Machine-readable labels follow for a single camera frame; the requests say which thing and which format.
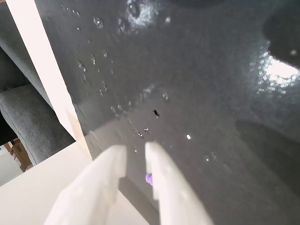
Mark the grey fabric sofa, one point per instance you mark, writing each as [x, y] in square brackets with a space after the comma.
[23, 112]

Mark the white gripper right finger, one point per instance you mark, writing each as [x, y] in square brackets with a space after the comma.
[173, 194]

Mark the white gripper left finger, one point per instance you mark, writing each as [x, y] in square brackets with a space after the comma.
[93, 187]

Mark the black table mat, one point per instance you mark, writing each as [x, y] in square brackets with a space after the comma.
[187, 82]

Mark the purple pen grip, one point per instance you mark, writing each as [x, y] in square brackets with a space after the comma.
[149, 178]

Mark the brown cardboard box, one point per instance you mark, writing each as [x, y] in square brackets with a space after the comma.
[20, 152]

